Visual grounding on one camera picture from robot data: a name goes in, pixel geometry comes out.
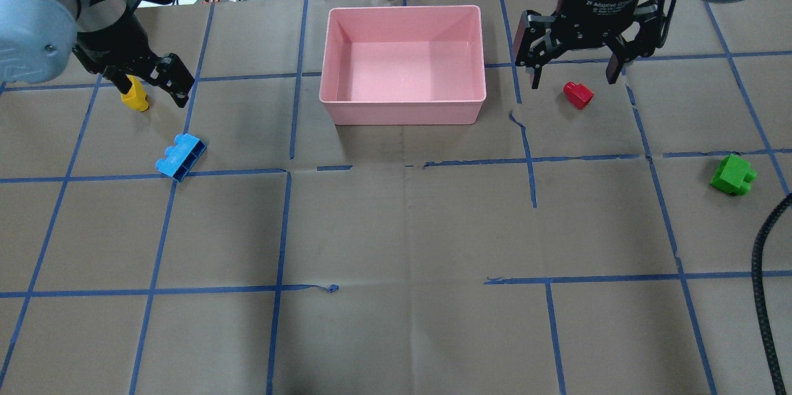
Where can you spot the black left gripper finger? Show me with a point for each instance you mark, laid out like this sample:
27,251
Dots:
120,79
170,74

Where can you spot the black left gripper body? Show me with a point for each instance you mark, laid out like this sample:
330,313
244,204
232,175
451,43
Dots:
110,43

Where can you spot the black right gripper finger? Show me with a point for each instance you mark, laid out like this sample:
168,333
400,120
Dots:
533,43
647,39

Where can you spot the blue toy block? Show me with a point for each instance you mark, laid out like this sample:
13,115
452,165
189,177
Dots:
180,158

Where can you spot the green toy block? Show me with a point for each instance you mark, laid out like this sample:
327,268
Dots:
734,176

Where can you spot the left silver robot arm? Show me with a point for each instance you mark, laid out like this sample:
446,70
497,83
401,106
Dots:
39,37

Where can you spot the pink plastic box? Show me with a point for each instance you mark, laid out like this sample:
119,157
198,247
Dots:
404,65

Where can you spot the yellow toy block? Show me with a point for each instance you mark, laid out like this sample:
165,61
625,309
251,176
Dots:
135,98

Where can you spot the red toy block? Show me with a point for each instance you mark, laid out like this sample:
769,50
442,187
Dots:
578,95

